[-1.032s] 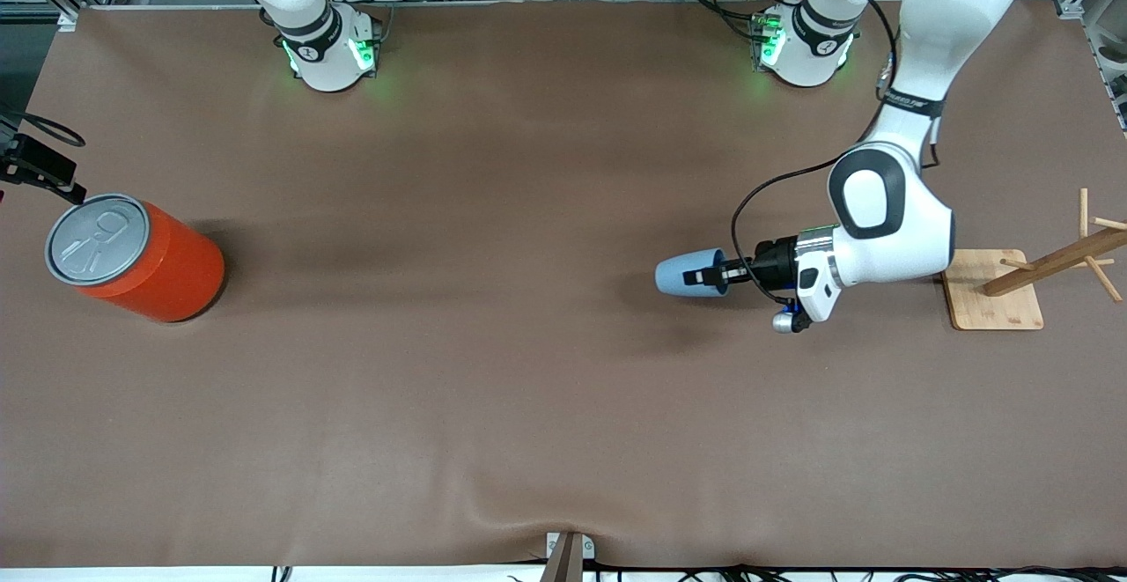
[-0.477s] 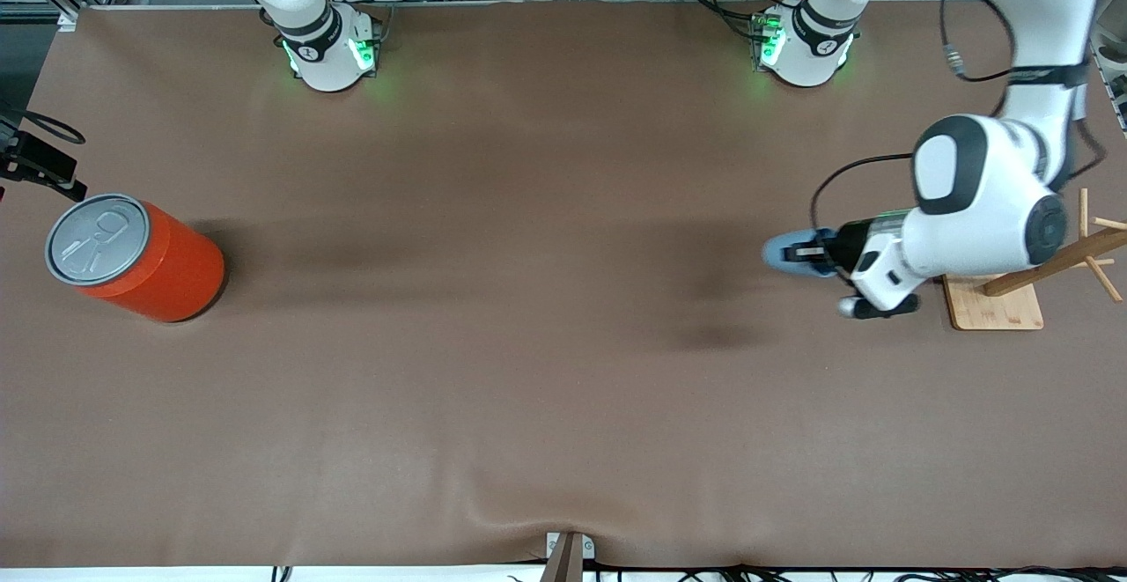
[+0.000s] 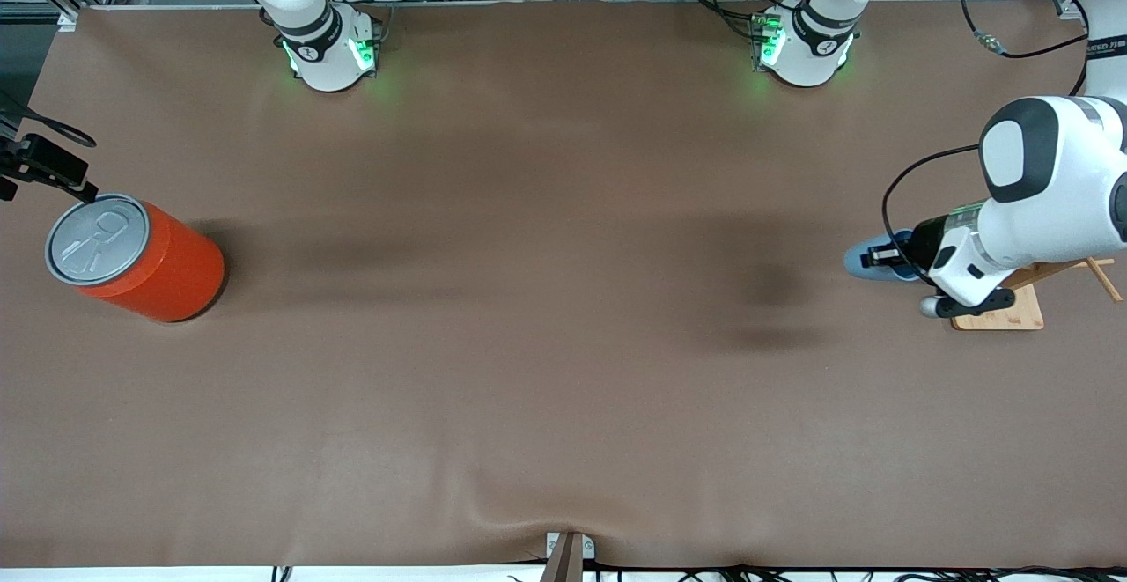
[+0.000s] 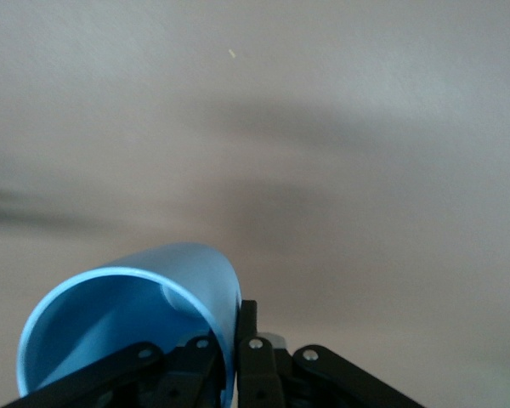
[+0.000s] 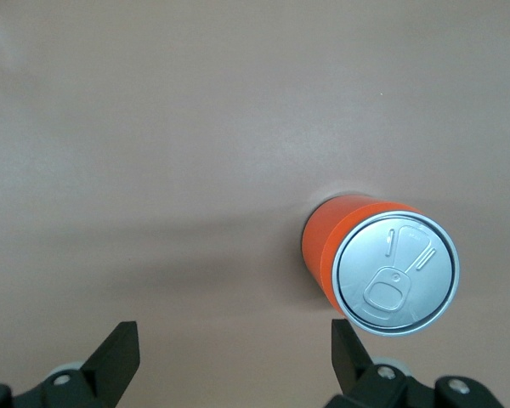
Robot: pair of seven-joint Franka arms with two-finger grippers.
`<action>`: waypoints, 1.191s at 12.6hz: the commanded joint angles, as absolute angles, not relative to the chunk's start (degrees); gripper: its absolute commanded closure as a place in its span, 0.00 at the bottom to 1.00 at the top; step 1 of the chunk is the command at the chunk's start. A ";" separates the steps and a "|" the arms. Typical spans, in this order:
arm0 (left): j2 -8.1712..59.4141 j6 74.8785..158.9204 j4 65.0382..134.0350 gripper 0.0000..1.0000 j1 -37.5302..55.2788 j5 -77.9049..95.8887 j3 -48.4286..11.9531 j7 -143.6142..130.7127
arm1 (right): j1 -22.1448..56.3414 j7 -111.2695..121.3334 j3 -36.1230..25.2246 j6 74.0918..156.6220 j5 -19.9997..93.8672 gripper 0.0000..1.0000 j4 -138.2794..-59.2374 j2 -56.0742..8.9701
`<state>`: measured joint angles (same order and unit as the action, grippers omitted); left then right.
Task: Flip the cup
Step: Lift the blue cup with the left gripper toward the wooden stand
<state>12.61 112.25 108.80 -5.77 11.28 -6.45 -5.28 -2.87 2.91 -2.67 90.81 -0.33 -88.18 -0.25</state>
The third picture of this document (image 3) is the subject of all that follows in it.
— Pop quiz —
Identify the brown table mat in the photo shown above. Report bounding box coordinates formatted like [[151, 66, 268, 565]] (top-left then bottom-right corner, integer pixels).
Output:
[[0, 0, 1127, 571]]

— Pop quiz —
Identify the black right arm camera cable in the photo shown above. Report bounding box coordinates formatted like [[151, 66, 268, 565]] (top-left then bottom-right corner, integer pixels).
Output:
[[0, 87, 98, 148]]

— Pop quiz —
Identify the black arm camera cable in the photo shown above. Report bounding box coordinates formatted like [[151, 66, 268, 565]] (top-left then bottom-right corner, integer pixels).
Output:
[[880, 0, 1094, 290], [0, 87, 98, 148]]

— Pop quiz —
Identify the metal camera stand bracket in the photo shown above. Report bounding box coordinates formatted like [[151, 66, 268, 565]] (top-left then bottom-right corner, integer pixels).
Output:
[[541, 531, 596, 582]]

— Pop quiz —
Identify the light blue plastic cup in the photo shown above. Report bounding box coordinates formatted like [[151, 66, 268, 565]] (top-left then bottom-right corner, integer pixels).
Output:
[[843, 230, 922, 284]]

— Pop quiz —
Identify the large orange can container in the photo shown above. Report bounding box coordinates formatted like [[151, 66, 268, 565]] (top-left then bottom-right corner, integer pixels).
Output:
[[44, 193, 227, 325]]

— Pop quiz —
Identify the wooden mug tree rack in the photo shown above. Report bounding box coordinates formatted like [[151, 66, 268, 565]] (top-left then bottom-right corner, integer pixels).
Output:
[[951, 256, 1125, 332]]

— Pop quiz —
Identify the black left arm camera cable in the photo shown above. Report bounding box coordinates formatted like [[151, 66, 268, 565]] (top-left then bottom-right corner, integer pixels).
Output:
[[880, 0, 1094, 290]]

